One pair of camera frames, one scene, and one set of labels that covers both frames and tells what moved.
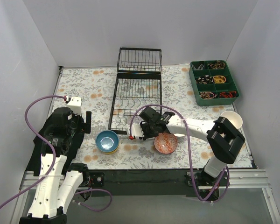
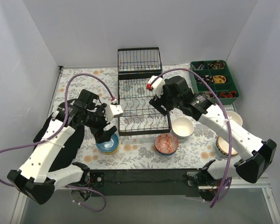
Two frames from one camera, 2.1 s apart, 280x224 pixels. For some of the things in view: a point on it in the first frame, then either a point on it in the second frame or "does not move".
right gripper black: x=144 y=130 to x=160 y=105
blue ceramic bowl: x=107 y=141 does not move
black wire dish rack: x=138 y=84 does not move
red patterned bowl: x=165 y=143 does not move
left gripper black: x=87 y=121 to x=102 y=132
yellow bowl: x=112 y=151 does not move
